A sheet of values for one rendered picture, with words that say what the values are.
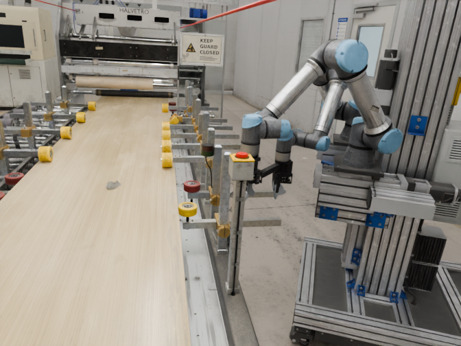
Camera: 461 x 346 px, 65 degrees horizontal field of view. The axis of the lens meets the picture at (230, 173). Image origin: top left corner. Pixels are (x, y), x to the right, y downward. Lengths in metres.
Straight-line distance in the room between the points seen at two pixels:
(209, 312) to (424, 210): 1.02
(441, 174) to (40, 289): 1.76
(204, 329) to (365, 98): 1.07
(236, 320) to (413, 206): 0.94
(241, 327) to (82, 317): 0.51
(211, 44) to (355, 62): 2.81
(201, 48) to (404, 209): 2.94
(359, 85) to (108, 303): 1.17
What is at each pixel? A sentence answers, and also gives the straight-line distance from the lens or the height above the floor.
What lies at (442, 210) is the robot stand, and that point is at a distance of 2.12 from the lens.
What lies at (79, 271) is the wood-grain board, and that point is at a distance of 1.21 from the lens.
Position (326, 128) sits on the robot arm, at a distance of 1.83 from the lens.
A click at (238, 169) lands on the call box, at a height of 1.19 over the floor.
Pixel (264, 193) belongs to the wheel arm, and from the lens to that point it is 1.85.
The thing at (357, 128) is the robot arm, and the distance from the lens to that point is 1.80.
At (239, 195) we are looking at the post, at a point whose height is 1.10.
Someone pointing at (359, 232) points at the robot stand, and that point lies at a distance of 2.24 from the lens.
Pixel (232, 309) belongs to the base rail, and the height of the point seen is 0.70.
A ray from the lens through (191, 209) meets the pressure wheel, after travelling 1.52.
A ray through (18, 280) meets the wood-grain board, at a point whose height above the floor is 0.90.
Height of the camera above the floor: 1.58
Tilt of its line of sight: 20 degrees down
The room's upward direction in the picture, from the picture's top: 4 degrees clockwise
